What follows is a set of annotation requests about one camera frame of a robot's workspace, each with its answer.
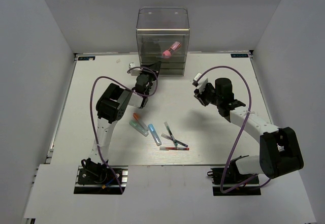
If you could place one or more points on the blue capped marker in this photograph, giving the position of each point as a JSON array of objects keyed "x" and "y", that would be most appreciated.
[{"x": 154, "y": 135}]

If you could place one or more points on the green capped marker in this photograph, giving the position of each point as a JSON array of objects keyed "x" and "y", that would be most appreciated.
[{"x": 138, "y": 127}]

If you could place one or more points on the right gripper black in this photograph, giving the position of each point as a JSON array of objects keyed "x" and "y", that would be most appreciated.
[{"x": 201, "y": 96}]

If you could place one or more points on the orange capped marker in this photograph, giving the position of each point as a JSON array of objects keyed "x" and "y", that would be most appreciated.
[{"x": 138, "y": 118}]

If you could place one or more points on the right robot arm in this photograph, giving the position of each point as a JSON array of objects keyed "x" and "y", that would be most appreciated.
[{"x": 279, "y": 151}]

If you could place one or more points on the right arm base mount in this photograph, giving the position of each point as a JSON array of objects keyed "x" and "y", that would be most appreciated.
[{"x": 250, "y": 188}]

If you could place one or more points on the clear acrylic drawer organizer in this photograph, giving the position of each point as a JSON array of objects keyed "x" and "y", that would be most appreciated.
[{"x": 157, "y": 29}]

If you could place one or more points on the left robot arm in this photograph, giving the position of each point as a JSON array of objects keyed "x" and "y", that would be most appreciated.
[{"x": 111, "y": 107}]

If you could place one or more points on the green grey pen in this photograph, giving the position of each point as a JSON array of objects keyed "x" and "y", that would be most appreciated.
[{"x": 169, "y": 131}]

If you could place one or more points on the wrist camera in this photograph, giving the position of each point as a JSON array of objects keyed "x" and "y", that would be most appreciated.
[
  {"x": 199, "y": 82},
  {"x": 133, "y": 70}
]

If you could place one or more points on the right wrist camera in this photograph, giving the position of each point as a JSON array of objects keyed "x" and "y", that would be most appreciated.
[{"x": 199, "y": 82}]

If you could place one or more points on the pink capped red stapler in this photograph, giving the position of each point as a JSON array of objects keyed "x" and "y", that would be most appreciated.
[{"x": 169, "y": 52}]

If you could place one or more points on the purple pen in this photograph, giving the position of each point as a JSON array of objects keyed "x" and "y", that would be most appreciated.
[{"x": 177, "y": 141}]

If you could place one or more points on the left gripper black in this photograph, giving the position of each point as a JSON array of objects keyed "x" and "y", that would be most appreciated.
[{"x": 155, "y": 67}]

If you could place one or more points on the red pen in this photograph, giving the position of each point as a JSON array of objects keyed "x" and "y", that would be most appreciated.
[{"x": 173, "y": 148}]

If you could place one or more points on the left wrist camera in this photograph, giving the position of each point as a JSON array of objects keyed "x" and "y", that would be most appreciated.
[{"x": 133, "y": 70}]

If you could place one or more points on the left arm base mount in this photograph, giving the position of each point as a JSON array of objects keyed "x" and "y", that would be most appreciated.
[{"x": 88, "y": 184}]

